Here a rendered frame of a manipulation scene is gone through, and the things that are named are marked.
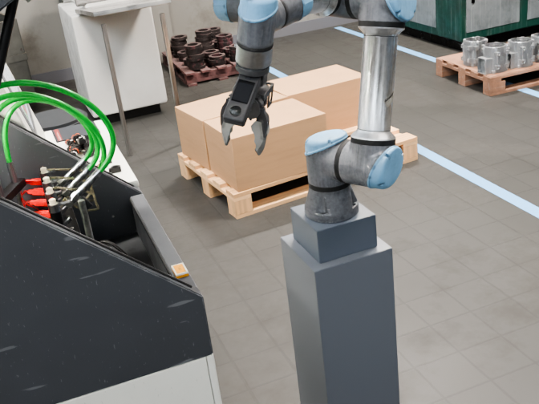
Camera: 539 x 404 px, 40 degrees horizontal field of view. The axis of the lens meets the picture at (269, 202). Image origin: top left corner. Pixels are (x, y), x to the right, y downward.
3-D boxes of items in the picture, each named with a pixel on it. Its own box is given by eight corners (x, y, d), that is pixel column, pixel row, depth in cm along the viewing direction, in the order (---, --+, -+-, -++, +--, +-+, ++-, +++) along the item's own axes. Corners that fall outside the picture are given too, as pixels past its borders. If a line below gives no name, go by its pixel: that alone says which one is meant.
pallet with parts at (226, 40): (224, 50, 791) (219, 15, 775) (261, 71, 697) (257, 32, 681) (159, 64, 770) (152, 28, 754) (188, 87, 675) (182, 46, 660)
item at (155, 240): (208, 345, 176) (198, 288, 169) (191, 350, 174) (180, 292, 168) (151, 240, 229) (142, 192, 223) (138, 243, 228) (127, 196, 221)
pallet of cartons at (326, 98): (347, 125, 536) (342, 62, 516) (422, 161, 462) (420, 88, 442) (179, 172, 490) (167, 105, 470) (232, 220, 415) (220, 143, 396)
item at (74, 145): (103, 156, 247) (100, 141, 244) (71, 163, 244) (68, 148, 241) (94, 137, 266) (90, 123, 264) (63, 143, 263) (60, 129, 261)
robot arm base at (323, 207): (343, 195, 217) (341, 163, 213) (368, 213, 204) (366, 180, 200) (296, 208, 213) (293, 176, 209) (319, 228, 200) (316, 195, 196)
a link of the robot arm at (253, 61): (265, 56, 147) (228, 46, 149) (263, 76, 150) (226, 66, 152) (278, 41, 153) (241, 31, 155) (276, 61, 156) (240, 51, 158)
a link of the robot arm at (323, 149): (323, 167, 212) (319, 123, 206) (363, 175, 204) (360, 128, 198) (298, 183, 204) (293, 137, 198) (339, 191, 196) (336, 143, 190)
